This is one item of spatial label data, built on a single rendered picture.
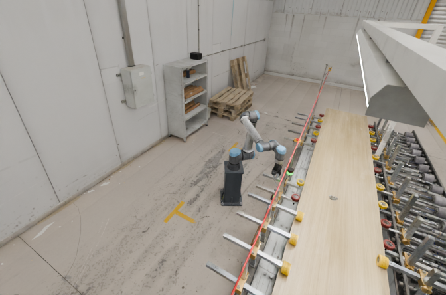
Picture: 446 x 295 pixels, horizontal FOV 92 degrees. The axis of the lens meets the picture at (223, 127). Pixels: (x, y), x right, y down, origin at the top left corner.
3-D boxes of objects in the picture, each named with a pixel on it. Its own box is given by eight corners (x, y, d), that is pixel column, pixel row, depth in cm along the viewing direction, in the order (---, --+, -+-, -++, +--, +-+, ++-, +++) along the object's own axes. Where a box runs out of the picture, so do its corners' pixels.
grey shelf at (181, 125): (168, 136, 470) (162, 64, 394) (192, 120, 540) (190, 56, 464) (185, 142, 452) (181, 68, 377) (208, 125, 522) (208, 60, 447)
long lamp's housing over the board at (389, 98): (364, 115, 52) (376, 83, 48) (356, 36, 239) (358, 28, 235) (425, 127, 47) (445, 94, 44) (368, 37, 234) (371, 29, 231)
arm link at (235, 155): (227, 158, 297) (227, 147, 288) (238, 156, 302) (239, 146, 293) (230, 165, 284) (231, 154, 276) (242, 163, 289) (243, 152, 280)
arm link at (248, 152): (238, 155, 301) (245, 108, 261) (250, 154, 306) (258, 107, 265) (242, 163, 289) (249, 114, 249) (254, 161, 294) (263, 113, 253)
